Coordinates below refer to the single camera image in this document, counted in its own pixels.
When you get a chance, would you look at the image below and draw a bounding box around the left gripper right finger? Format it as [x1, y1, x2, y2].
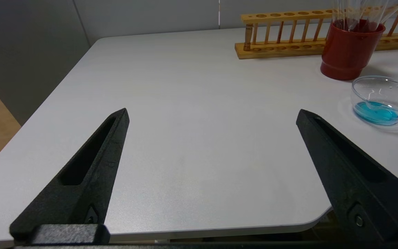
[296, 109, 398, 242]

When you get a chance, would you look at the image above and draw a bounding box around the empty glass test tube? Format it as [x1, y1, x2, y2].
[342, 0, 352, 28]
[334, 0, 345, 25]
[363, 0, 381, 28]
[375, 0, 398, 25]

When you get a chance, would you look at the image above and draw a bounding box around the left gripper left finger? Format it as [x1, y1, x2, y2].
[10, 108, 130, 244]

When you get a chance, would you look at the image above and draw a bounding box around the red plastic cup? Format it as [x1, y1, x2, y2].
[320, 19, 386, 81]

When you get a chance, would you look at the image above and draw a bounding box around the clear glass dish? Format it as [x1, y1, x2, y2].
[351, 75, 398, 127]

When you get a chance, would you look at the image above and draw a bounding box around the wooden test tube rack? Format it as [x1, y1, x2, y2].
[235, 3, 398, 59]

